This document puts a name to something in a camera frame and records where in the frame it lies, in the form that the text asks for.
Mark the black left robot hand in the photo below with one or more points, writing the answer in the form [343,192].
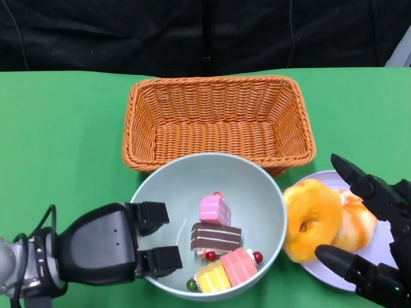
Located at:
[96,244]

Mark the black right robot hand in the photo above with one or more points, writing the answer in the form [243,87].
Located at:
[379,195]

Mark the orange white striped bun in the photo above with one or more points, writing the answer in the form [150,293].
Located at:
[356,231]

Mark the pale green bowl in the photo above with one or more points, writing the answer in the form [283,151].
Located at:
[192,179]

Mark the brown chocolate toy cake slice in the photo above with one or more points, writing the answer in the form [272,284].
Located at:
[215,237]

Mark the pink toy cake slice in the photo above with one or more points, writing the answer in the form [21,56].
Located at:
[213,211]

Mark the salmon toy cake slice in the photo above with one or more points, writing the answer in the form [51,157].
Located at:
[239,266]

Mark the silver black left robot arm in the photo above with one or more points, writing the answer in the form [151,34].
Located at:
[19,263]

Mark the lavender round plate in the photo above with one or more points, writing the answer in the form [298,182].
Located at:
[380,247]

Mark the orange wicker basket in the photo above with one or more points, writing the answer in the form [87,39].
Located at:
[218,128]

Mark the green tablecloth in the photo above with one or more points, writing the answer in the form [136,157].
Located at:
[64,128]

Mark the black backdrop curtain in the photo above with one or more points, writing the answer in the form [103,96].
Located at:
[96,32]

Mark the white metal frame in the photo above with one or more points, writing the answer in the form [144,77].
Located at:
[399,48]

